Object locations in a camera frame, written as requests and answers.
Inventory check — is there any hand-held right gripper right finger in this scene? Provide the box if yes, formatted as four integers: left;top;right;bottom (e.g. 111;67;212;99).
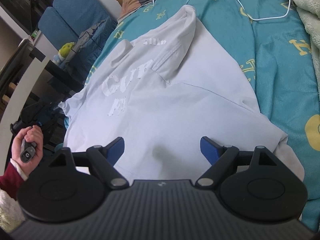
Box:
195;136;278;188

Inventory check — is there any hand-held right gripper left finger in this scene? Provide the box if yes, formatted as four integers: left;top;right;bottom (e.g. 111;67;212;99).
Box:
47;137;130;190

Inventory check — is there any white fluffy cloth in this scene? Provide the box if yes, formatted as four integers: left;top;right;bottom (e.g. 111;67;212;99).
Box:
0;189;26;233

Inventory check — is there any blue covered chair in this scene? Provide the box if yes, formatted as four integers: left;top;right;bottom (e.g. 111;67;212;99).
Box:
37;6;83;53
51;0;119;80

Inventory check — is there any white charging cable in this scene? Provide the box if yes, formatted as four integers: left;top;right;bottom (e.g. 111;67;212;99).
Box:
142;0;298;22

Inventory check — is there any yellow-green plush toy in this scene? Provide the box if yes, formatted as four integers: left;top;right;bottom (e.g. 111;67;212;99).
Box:
53;42;76;64

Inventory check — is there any person's left forearm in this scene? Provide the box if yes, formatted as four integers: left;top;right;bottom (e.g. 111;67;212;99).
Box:
0;160;28;200

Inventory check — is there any grey cloth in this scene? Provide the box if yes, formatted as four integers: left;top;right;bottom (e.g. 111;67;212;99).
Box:
74;21;106;48

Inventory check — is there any person's left hand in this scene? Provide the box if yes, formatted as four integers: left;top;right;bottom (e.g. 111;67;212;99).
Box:
11;126;44;175

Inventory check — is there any green fleece blanket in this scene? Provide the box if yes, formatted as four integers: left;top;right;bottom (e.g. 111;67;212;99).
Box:
265;0;320;63

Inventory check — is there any bed with teal sheet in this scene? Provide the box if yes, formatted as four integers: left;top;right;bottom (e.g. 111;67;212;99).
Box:
64;0;320;233

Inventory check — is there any white t-shirt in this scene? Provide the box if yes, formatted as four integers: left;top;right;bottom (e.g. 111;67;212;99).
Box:
58;5;305;200

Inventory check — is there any white and black table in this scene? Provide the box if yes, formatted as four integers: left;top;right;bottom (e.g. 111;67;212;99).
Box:
0;39;84;153

